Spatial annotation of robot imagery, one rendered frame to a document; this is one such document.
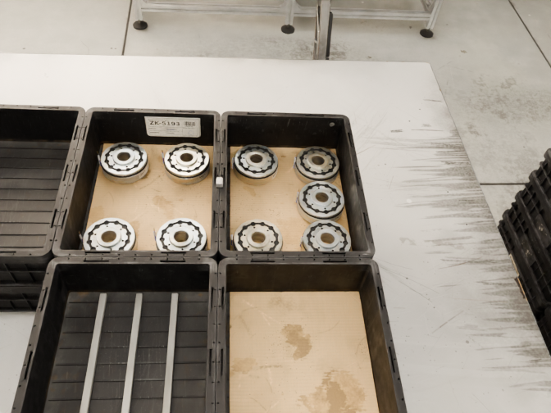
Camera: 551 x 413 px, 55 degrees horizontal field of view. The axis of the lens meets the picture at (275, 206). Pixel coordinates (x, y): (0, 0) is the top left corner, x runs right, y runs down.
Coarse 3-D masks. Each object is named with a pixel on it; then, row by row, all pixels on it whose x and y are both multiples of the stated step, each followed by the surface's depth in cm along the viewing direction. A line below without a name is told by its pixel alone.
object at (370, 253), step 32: (224, 128) 119; (224, 160) 113; (352, 160) 116; (224, 192) 107; (224, 224) 104; (224, 256) 98; (256, 256) 99; (288, 256) 99; (320, 256) 100; (352, 256) 100
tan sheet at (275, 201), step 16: (288, 160) 128; (288, 176) 125; (240, 192) 121; (256, 192) 121; (272, 192) 122; (288, 192) 122; (240, 208) 118; (256, 208) 118; (272, 208) 119; (288, 208) 119; (240, 224) 115; (288, 224) 116; (304, 224) 117; (288, 240) 114
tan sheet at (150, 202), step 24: (144, 144) 127; (96, 192) 117; (120, 192) 118; (144, 192) 118; (168, 192) 119; (192, 192) 120; (96, 216) 113; (120, 216) 114; (144, 216) 114; (168, 216) 115; (192, 216) 115; (144, 240) 111
